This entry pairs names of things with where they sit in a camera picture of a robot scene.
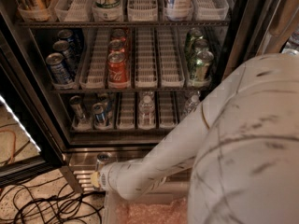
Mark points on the green can middle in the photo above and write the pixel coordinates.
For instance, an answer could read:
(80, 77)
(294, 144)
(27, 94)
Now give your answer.
(200, 46)

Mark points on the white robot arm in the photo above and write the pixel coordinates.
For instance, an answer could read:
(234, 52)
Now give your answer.
(241, 144)

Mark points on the red coca cola can front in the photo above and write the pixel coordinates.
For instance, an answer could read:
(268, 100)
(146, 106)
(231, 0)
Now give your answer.
(117, 67)

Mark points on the red coca cola can rear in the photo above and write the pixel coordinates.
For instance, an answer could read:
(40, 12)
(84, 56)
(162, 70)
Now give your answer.
(119, 34)

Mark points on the blue pepsi can front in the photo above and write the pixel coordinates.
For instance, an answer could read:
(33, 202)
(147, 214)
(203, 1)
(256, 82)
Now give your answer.
(59, 69)

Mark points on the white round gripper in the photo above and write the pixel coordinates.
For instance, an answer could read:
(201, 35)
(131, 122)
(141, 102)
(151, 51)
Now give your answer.
(106, 176)

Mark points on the blue redbull can front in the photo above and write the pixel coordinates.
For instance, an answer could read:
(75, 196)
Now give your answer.
(100, 115)

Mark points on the closed right fridge door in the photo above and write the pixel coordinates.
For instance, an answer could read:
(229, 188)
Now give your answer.
(256, 27)

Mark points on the clear water bottle centre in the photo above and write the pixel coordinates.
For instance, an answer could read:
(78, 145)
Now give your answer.
(146, 112)

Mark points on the blue redbull can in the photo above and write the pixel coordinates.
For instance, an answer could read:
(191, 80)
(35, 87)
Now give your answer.
(100, 115)
(107, 102)

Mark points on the blue pepsi can rear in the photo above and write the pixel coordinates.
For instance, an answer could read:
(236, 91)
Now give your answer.
(72, 38)

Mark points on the red coca cola can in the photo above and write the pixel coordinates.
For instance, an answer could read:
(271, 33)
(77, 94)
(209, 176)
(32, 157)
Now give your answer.
(119, 34)
(116, 46)
(117, 67)

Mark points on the stainless fridge base grille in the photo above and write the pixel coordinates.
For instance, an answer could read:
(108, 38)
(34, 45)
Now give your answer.
(81, 168)

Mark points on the clear water bottle right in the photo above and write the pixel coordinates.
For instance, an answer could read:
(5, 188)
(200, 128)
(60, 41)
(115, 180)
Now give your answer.
(190, 105)

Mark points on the clear water bottle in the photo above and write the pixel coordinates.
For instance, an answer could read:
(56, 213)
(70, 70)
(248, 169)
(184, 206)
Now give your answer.
(190, 105)
(146, 112)

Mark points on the red coca cola can middle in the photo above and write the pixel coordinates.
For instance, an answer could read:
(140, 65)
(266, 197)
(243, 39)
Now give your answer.
(116, 46)

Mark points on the blue redbull can rear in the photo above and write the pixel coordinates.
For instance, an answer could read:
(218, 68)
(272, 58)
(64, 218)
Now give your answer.
(107, 102)

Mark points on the blue pepsi can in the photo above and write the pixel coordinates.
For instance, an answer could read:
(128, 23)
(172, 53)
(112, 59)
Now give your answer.
(72, 38)
(59, 69)
(65, 48)

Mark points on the clear bin pink bubble wrap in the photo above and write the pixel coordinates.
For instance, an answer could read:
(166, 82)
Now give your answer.
(165, 205)

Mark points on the open fridge glass door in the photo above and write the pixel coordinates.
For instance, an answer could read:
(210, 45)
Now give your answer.
(17, 100)

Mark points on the blue pepsi can middle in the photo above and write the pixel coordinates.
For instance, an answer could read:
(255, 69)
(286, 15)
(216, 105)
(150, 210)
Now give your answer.
(65, 48)

